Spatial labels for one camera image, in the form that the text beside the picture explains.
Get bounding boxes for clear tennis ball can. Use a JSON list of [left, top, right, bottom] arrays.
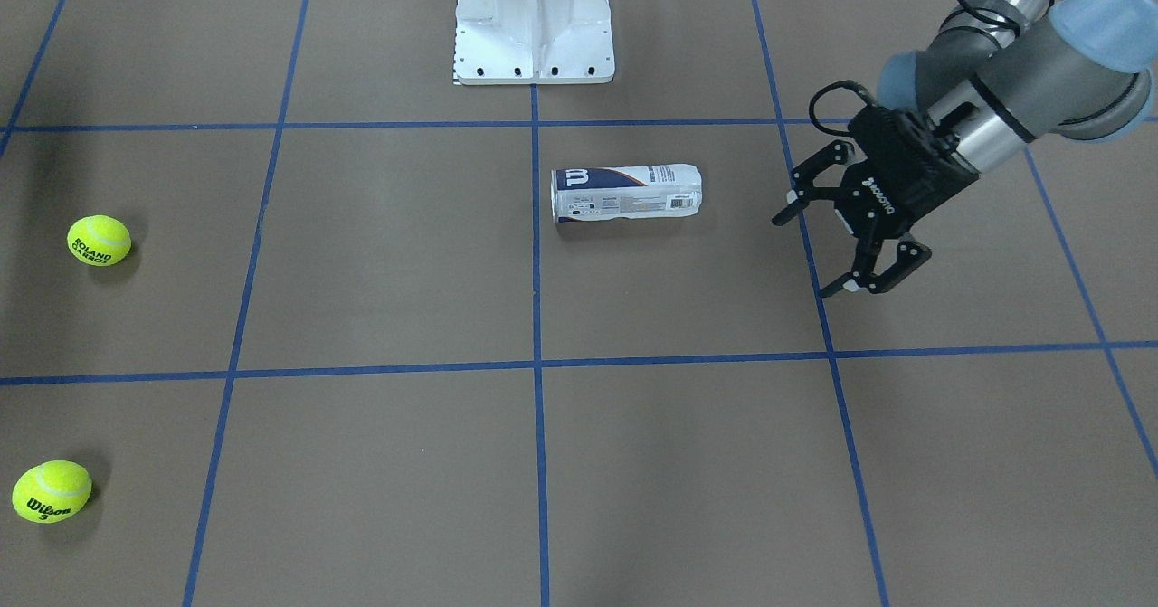
[[551, 164, 703, 224]]

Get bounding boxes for yellow tennis ball Roland Garros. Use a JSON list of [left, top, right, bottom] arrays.
[[66, 214, 132, 268]]

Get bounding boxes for yellow tennis ball Wilson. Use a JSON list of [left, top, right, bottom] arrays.
[[12, 461, 91, 524]]

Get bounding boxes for white pedestal column with base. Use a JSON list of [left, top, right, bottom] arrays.
[[452, 0, 616, 85]]

